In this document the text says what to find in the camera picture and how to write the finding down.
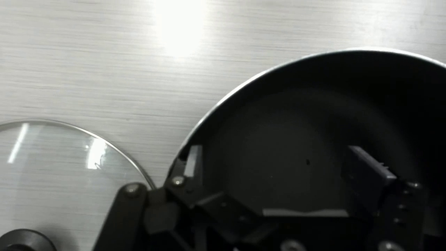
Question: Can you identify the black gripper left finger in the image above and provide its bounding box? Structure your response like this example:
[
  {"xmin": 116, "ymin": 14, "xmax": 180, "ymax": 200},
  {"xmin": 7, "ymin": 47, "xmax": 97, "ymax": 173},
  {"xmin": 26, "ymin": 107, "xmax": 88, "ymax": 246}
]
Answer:
[{"xmin": 167, "ymin": 146, "xmax": 202, "ymax": 196}]

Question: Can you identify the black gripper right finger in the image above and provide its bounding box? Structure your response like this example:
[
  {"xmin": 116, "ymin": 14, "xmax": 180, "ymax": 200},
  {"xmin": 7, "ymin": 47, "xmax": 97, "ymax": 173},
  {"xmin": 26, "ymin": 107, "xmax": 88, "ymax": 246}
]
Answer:
[{"xmin": 341, "ymin": 146, "xmax": 397, "ymax": 218}]

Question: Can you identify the black cooking pot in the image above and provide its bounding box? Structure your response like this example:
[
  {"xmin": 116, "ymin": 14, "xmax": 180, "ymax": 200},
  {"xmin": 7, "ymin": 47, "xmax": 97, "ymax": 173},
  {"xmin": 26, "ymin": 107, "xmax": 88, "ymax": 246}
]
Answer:
[{"xmin": 173, "ymin": 49, "xmax": 446, "ymax": 239}]

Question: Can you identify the glass pot lid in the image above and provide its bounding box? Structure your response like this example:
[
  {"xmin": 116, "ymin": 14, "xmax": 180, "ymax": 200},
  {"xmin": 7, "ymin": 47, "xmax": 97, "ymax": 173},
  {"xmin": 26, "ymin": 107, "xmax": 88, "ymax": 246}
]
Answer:
[{"xmin": 0, "ymin": 122, "xmax": 152, "ymax": 251}]

